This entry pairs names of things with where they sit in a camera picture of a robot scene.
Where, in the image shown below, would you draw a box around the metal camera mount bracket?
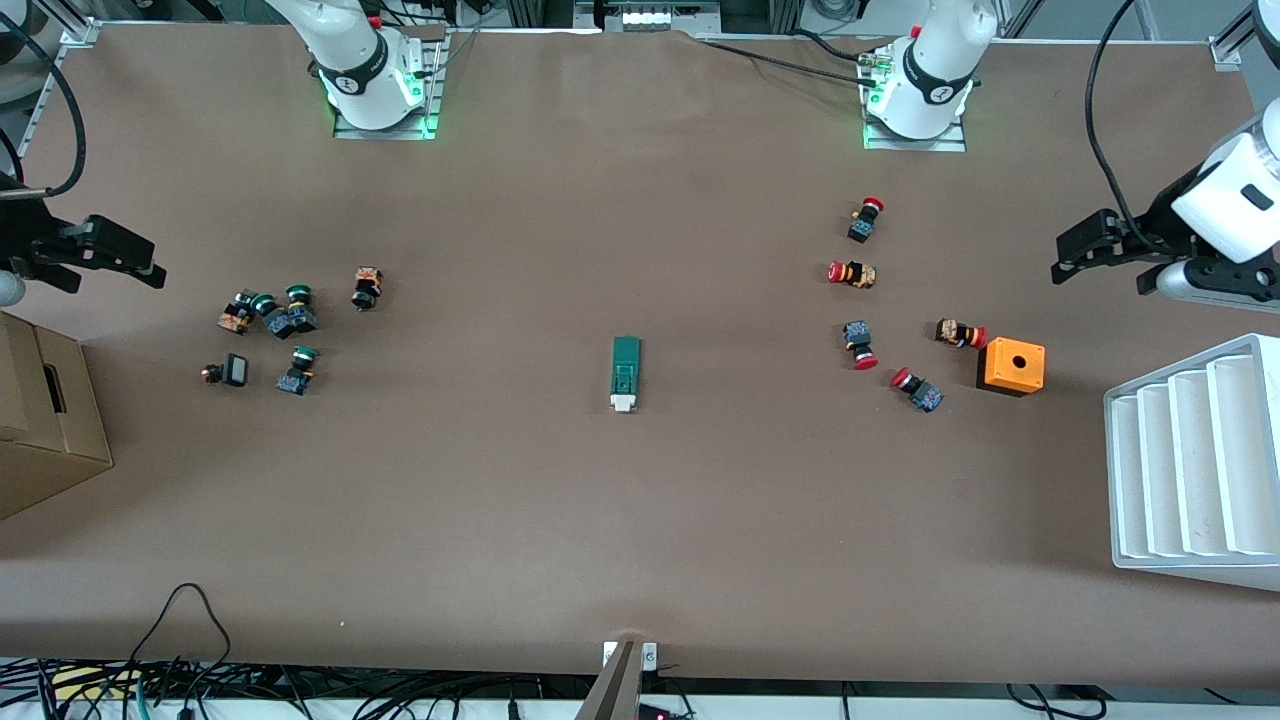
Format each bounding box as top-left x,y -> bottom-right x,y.
575,640 -> 661,720

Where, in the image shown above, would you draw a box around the white background equipment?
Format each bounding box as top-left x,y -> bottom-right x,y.
0,0 -> 63,107

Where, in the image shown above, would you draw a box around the green button blue block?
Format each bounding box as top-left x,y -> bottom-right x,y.
250,293 -> 297,341
283,284 -> 320,334
276,346 -> 321,397

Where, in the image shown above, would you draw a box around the white stepped tray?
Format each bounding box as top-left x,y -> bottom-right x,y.
1103,333 -> 1280,593

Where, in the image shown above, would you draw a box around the tangled black cables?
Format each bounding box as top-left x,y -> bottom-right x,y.
0,655 -> 561,720

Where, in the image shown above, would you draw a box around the orange box with hole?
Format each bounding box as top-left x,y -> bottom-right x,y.
976,337 -> 1047,398

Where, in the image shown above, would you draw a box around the brown cardboard box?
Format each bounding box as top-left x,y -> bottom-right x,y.
0,310 -> 114,521

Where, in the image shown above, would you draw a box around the red button blue block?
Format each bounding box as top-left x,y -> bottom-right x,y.
890,366 -> 945,414
842,320 -> 880,372

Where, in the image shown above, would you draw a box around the yellow label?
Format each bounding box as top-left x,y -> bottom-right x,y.
52,668 -> 131,693

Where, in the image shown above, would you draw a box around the green load switch white handle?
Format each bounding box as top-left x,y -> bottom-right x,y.
609,335 -> 643,414

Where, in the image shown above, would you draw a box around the black cable on table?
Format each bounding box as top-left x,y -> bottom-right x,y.
698,36 -> 873,85

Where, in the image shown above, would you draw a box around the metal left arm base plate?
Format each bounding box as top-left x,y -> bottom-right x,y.
862,45 -> 968,153

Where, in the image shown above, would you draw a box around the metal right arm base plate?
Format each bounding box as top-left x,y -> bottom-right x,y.
333,28 -> 447,141

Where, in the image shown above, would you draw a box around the aluminium frame rail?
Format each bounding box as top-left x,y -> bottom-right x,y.
1208,0 -> 1280,69
18,18 -> 103,159

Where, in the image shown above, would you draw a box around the metal fixture with white lights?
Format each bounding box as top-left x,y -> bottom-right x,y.
600,0 -> 721,33

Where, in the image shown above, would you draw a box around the looped black cable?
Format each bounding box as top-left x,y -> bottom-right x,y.
125,583 -> 234,691

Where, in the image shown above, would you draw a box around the red button black block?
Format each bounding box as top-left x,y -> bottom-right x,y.
847,196 -> 886,244

